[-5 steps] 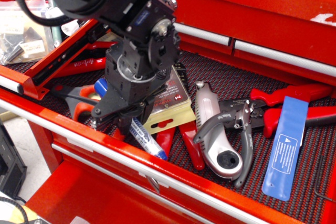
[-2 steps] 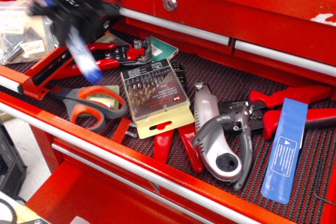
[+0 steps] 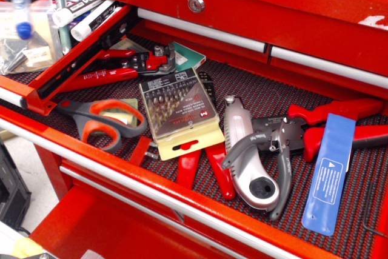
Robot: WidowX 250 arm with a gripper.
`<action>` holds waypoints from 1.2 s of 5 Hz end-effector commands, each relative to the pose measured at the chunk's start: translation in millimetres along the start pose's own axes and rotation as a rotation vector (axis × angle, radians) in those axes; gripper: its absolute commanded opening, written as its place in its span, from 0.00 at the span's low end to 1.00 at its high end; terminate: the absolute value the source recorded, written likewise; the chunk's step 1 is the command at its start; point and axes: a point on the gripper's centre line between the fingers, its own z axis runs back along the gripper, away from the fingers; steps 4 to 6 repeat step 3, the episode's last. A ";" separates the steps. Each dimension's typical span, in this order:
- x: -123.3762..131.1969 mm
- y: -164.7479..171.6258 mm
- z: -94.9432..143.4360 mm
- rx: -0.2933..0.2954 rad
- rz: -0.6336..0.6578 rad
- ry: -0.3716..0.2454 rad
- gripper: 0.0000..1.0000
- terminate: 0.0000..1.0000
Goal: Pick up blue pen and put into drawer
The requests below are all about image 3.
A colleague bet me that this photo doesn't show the orange grey scissors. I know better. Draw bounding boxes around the orange grey scissors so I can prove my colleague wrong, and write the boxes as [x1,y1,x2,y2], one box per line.
[56,99,147,153]

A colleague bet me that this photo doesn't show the red handled pliers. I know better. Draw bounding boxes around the red handled pliers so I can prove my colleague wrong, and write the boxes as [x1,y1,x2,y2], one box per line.
[176,143,236,200]

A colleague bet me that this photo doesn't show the red crimping tool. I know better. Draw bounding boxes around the red crimping tool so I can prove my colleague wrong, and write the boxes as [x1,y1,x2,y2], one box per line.
[251,98,388,163]

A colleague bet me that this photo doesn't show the blue plastic pry tool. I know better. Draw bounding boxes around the blue plastic pry tool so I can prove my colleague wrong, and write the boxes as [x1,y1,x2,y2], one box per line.
[302,113,356,236]

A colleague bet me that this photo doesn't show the drill bit set case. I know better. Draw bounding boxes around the drill bit set case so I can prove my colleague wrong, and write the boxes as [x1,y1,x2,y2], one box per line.
[139,68,225,161]

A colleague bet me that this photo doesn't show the silver cabinet lock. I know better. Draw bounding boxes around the silver cabinet lock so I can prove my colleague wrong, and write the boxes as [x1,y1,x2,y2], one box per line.
[187,0,205,13]

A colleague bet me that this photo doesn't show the plastic bag of parts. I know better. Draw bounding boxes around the plastic bag of parts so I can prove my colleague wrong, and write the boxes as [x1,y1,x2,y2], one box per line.
[1,0,62,75]

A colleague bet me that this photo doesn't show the grey handled flush cutters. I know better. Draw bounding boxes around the grey handled flush cutters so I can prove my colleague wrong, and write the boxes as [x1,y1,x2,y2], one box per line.
[241,116,292,221]

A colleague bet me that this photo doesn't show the black white marker upper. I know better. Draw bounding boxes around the black white marker upper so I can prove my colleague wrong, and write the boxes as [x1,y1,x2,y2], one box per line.
[52,0,105,24]

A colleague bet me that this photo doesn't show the black white marker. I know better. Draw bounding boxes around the black white marker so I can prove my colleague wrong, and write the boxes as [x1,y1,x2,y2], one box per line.
[52,0,105,24]
[70,0,119,42]

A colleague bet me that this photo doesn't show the red small open drawer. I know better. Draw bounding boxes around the red small open drawer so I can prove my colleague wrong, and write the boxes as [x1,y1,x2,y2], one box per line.
[1,4,137,115]

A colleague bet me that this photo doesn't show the black box on floor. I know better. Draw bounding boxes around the black box on floor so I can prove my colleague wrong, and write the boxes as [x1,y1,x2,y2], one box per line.
[1,140,32,230]

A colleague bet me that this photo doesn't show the silver utility knife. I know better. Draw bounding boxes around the silver utility knife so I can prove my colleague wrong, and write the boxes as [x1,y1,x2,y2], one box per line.
[222,95,279,212]

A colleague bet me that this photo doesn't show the teal pen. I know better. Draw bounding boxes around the teal pen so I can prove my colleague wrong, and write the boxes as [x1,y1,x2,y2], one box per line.
[53,0,72,55]

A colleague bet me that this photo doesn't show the black allen key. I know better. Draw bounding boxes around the black allen key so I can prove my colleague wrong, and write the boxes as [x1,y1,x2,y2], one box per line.
[362,183,387,238]

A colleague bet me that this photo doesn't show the red tool chest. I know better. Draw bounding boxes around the red tool chest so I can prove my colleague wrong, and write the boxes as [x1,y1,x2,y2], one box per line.
[1,0,387,258]

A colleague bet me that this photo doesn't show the blue white marker pen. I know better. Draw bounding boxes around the blue white marker pen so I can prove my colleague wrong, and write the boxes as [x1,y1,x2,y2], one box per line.
[12,0,32,40]

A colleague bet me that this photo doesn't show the red wire stripper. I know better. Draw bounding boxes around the red wire stripper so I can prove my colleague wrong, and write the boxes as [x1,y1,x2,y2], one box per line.
[60,42,176,93]

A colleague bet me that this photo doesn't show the yellow sticky note pad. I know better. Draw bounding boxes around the yellow sticky note pad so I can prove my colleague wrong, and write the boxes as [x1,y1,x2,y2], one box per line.
[100,98,138,127]

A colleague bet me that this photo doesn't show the teal small box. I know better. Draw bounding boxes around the teal small box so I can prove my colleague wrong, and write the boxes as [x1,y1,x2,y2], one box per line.
[169,42,206,72]

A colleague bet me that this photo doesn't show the black white marker lower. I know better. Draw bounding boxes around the black white marker lower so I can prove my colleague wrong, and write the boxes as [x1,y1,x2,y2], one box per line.
[70,0,119,42]

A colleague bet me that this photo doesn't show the black red drawer liner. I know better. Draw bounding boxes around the black red drawer liner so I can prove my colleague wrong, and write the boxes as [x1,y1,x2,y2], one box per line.
[0,34,388,259]

